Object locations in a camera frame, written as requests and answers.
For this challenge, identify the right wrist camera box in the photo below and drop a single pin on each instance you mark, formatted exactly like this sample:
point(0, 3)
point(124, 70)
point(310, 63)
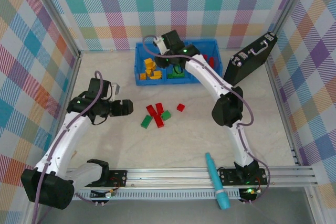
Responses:
point(160, 45)

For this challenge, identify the yellow wedge lego piece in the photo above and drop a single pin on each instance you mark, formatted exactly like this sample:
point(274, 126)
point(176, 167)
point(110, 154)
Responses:
point(155, 78)

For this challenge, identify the black carrying case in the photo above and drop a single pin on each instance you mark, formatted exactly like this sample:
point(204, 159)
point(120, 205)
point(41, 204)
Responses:
point(249, 58)

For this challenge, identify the teal pen-shaped tool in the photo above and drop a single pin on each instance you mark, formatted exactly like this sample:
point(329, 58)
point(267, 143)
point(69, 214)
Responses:
point(218, 182)

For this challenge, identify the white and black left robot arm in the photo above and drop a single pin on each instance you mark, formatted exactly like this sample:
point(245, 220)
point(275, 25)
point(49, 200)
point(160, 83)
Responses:
point(65, 140)

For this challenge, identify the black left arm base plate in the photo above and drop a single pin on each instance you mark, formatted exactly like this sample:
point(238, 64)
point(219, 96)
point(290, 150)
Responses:
point(118, 176)

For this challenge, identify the small red lego brick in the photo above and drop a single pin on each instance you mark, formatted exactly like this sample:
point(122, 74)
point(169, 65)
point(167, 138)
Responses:
point(180, 107)

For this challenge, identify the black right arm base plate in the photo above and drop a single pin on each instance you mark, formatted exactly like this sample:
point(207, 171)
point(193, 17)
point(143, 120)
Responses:
point(228, 175)

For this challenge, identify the small yellow lego brick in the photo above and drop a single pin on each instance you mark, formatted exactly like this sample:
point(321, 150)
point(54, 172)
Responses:
point(149, 72)

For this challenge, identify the blue plastic bin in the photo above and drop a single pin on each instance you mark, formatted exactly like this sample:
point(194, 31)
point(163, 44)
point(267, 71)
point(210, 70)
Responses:
point(181, 81)
point(218, 53)
point(139, 58)

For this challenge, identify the yellow rounded lego piece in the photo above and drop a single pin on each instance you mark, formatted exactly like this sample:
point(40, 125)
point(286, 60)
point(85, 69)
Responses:
point(149, 63)

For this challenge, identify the aluminium side frame rail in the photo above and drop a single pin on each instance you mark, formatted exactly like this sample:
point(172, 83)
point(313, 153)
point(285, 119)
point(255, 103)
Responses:
point(71, 77)
point(278, 103)

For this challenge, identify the aluminium back frame rail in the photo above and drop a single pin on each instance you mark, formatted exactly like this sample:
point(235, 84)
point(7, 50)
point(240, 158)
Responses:
point(105, 51)

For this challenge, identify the long red lego brick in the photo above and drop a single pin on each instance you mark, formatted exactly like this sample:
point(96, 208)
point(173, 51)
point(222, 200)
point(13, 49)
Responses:
point(158, 121)

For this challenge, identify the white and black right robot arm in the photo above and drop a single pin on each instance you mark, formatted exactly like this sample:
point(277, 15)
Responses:
point(207, 77)

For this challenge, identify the aluminium mounting rail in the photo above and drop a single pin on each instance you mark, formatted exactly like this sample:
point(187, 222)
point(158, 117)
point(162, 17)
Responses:
point(170, 178)

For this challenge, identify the small green lego brick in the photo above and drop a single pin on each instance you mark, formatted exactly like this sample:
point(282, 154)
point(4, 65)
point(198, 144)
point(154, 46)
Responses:
point(166, 115)

